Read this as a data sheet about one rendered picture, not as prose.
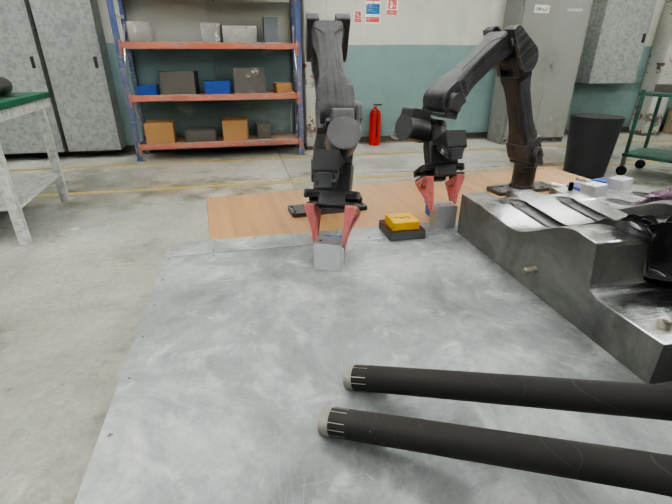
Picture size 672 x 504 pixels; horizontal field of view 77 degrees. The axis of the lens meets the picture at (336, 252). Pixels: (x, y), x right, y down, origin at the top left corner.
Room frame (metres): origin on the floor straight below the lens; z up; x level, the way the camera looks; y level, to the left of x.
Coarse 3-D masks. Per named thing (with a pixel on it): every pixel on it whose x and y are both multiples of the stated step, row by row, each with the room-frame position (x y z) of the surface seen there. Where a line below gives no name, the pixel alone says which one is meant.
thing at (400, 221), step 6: (390, 216) 0.88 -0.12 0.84; (396, 216) 0.88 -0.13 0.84; (402, 216) 0.88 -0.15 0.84; (408, 216) 0.88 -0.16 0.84; (390, 222) 0.86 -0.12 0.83; (396, 222) 0.85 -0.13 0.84; (402, 222) 0.85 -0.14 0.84; (408, 222) 0.85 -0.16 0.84; (414, 222) 0.85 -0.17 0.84; (396, 228) 0.84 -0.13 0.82; (402, 228) 0.85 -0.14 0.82; (408, 228) 0.85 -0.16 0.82; (414, 228) 0.85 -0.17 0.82
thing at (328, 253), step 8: (336, 232) 0.80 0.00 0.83; (320, 240) 0.71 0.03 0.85; (328, 240) 0.71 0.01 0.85; (336, 240) 0.71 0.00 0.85; (320, 248) 0.69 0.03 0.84; (328, 248) 0.69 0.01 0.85; (336, 248) 0.69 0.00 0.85; (344, 248) 0.75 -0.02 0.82; (320, 256) 0.69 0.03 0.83; (328, 256) 0.69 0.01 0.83; (336, 256) 0.69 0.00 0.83; (320, 264) 0.69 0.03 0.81; (328, 264) 0.69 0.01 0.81; (336, 264) 0.69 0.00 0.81
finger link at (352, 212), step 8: (320, 192) 0.73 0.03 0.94; (320, 200) 0.72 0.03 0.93; (328, 200) 0.72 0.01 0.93; (336, 200) 0.72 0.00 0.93; (344, 200) 0.72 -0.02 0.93; (352, 208) 0.71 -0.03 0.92; (344, 216) 0.71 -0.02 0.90; (352, 216) 0.71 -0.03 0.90; (344, 224) 0.71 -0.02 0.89; (352, 224) 0.74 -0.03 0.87; (344, 232) 0.70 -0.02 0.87; (344, 240) 0.70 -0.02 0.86
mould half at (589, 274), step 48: (480, 192) 0.89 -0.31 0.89; (528, 192) 0.89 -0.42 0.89; (576, 192) 0.89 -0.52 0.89; (480, 240) 0.79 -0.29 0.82; (528, 240) 0.65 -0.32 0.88; (576, 240) 0.55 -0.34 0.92; (624, 240) 0.53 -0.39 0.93; (528, 288) 0.62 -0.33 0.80; (576, 288) 0.53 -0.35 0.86; (624, 288) 0.51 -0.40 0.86; (624, 336) 0.44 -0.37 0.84
